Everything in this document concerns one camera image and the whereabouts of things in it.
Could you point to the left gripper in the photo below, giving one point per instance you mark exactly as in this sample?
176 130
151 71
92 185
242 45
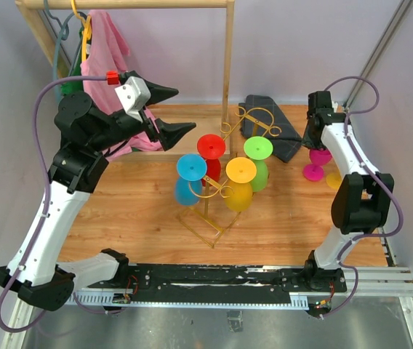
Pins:
169 134

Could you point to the pink wine glass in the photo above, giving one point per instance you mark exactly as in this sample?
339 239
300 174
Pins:
314 171

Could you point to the orange wine glass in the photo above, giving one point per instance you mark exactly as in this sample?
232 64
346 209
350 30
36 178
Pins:
333 180
238 190

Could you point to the red wine glass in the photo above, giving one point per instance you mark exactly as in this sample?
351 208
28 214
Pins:
211 148

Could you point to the blue wine glass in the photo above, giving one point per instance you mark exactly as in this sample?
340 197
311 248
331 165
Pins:
191 168

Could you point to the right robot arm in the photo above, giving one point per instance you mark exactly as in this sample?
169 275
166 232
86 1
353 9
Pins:
361 203

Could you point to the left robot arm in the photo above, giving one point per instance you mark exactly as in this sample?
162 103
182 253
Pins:
34 273

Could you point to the green wine glass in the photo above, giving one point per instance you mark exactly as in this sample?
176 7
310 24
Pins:
258 149

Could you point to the wooden clothes rack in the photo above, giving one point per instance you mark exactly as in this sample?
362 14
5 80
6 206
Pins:
209 119

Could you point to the grey folded cloth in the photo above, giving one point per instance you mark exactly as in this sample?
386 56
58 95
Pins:
288 142

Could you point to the pink garment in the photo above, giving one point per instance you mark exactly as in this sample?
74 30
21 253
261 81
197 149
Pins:
108 52

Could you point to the green garment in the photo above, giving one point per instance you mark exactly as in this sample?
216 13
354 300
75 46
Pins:
74 86

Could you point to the yellow hanger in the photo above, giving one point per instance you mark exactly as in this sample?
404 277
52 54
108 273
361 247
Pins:
86 21

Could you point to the blue-grey hanger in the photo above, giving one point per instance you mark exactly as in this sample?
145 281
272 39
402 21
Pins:
63 65

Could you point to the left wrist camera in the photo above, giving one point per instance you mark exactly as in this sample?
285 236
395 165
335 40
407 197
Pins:
133 94

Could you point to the gold wire glass rack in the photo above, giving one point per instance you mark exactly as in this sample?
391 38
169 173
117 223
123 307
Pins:
199 219

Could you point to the aluminium frame rail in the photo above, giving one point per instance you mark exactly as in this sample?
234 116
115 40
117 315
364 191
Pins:
226 306

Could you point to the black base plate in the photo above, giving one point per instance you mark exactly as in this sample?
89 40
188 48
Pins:
218 284

